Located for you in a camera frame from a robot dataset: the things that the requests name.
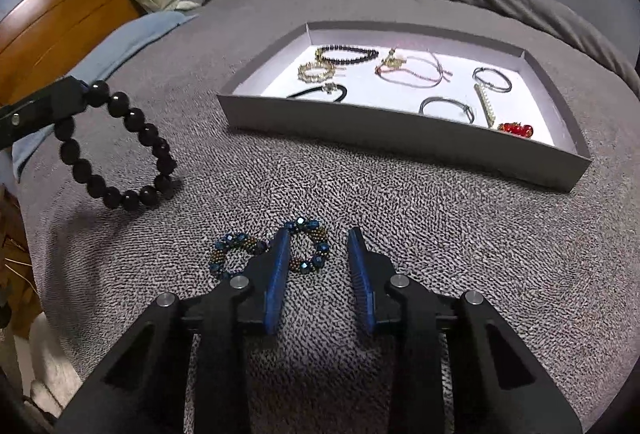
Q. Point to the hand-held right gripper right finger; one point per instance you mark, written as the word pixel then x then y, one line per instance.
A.
pixel 360 284

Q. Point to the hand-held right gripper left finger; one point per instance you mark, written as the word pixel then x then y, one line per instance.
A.
pixel 277 284

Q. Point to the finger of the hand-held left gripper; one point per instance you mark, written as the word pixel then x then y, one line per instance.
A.
pixel 55 103

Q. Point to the grey cardboard box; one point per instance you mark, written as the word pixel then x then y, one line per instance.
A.
pixel 400 143

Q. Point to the thin silver bangle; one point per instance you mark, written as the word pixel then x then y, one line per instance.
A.
pixel 421 107

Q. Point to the grey knit blanket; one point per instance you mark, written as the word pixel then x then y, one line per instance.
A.
pixel 400 224

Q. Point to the wooden headboard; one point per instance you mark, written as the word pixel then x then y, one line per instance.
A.
pixel 60 8

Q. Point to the brown wooden bedside furniture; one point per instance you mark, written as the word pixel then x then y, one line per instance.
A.
pixel 15 264

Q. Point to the thin dark bangle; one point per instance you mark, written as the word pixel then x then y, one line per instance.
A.
pixel 475 74

